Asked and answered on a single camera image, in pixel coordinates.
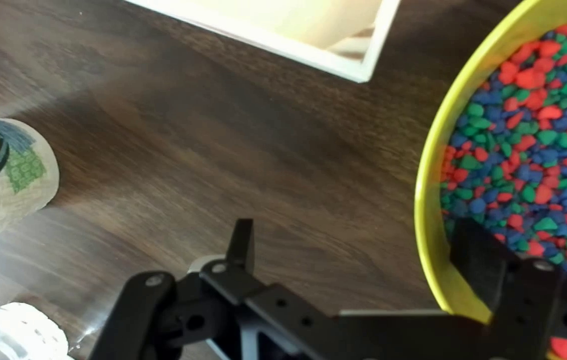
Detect light wooden box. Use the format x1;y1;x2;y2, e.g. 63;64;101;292
123;0;402;85

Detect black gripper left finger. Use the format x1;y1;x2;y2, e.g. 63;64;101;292
87;215;285;360

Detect colourful pebbles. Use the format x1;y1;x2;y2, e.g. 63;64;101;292
438;18;567;360

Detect yellow plastic bowl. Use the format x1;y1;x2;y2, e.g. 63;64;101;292
412;0;567;327

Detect patterned paper cup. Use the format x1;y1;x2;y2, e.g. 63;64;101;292
0;116;61;251

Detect clear plastic bottle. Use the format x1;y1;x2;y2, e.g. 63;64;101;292
0;299;73;360

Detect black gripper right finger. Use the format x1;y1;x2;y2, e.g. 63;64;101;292
447;215;567;360

